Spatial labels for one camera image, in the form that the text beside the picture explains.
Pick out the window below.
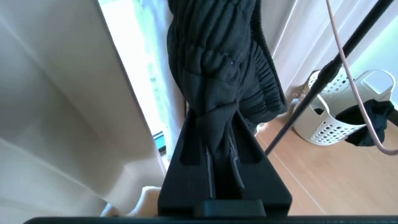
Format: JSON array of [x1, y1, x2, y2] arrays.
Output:
[[98, 0, 187, 155]]

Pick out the pink clothes hanger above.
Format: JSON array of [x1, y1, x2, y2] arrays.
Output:
[[325, 0, 398, 156]]

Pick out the black garment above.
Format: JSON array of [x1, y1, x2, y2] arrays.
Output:
[[313, 99, 395, 147]]

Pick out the black clothes rack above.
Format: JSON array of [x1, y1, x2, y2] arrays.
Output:
[[264, 0, 395, 156]]

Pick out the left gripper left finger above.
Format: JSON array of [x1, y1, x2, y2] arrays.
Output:
[[157, 108, 216, 218]]

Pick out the white laundry basket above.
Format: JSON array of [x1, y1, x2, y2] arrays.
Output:
[[292, 68, 396, 146]]

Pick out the beige curtain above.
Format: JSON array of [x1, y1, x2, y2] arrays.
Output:
[[164, 0, 398, 162], [0, 0, 166, 218]]

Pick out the black drawstring shorts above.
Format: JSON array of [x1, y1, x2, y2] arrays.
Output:
[[167, 0, 289, 200]]

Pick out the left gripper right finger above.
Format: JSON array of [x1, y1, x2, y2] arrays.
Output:
[[230, 110, 293, 218]]

